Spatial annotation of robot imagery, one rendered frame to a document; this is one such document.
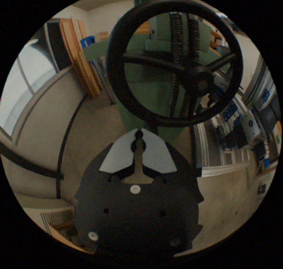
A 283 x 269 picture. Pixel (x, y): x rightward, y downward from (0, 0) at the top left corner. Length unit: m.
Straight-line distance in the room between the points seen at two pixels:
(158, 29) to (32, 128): 1.28
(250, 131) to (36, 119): 1.75
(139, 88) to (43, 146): 1.26
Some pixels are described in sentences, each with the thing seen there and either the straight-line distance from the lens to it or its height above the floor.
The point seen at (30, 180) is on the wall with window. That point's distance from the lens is 1.29.
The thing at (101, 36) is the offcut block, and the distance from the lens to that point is 0.35.
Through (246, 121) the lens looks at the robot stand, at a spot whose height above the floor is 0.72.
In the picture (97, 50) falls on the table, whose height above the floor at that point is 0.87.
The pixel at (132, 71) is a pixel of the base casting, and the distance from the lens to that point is 0.32.
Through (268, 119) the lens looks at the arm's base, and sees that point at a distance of 0.63.
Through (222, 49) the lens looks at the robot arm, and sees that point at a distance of 0.89.
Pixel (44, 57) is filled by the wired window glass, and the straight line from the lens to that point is 1.71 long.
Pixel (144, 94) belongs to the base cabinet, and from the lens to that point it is 0.36.
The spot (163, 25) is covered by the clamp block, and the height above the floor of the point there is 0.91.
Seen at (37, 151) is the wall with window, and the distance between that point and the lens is 1.26.
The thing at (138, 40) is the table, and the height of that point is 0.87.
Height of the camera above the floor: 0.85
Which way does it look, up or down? 57 degrees down
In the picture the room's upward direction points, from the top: 6 degrees counter-clockwise
